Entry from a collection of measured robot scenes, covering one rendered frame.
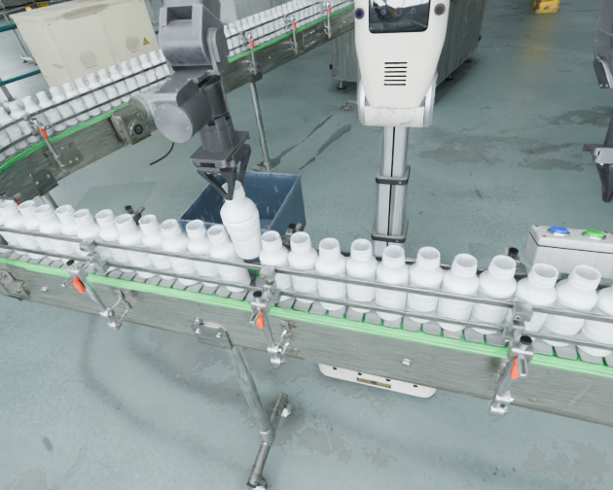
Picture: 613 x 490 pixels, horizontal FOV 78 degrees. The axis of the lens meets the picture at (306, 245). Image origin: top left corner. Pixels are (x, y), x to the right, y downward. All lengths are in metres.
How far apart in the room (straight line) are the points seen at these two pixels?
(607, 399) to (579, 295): 0.25
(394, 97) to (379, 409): 1.26
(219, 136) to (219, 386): 1.48
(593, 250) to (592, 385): 0.24
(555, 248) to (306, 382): 1.30
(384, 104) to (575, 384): 0.80
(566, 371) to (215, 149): 0.72
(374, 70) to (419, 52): 0.12
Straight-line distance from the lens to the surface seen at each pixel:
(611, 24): 0.80
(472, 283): 0.71
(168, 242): 0.87
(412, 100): 1.15
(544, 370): 0.84
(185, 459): 1.86
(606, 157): 0.84
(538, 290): 0.72
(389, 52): 1.12
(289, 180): 1.37
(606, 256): 0.89
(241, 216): 0.71
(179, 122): 0.56
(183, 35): 0.60
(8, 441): 2.32
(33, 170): 2.04
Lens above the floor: 1.63
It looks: 41 degrees down
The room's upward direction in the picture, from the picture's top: 8 degrees counter-clockwise
